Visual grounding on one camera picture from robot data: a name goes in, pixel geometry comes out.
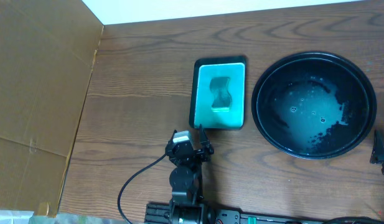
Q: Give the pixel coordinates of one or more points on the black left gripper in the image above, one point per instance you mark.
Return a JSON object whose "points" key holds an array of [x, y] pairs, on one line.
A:
{"points": [[189, 154]]}

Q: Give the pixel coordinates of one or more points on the green yellow scrub sponge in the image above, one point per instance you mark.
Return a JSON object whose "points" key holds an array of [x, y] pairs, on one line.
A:
{"points": [[222, 99]]}

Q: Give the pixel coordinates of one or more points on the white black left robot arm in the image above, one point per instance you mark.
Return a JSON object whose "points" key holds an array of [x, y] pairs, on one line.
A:
{"points": [[187, 203]]}

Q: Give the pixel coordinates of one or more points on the black rectangular soap tray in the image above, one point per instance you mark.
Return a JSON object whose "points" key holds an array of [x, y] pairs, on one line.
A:
{"points": [[201, 113]]}

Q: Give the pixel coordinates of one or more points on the round black serving tray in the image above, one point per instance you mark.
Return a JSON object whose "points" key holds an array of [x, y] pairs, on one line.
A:
{"points": [[314, 105]]}

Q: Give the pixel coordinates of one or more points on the brown cardboard panel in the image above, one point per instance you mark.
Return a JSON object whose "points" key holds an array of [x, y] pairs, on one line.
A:
{"points": [[47, 53]]}

